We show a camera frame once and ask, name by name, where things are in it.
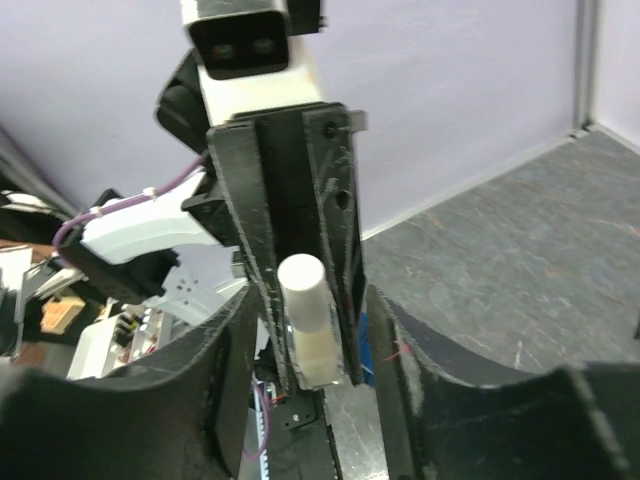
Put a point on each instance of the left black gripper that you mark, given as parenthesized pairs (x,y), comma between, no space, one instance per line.
(282,182)

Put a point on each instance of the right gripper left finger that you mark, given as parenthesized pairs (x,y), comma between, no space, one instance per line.
(177,413)

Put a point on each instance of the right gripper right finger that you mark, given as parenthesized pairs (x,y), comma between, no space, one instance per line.
(449,413)

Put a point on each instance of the nail polish bottle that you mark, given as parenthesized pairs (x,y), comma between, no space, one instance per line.
(317,357)

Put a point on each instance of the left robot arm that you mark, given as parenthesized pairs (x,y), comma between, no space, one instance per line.
(129,247)

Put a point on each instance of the blue plaid sleeve forearm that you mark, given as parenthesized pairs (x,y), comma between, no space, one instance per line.
(365,352)

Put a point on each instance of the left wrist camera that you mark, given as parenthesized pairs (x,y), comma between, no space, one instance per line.
(252,55)

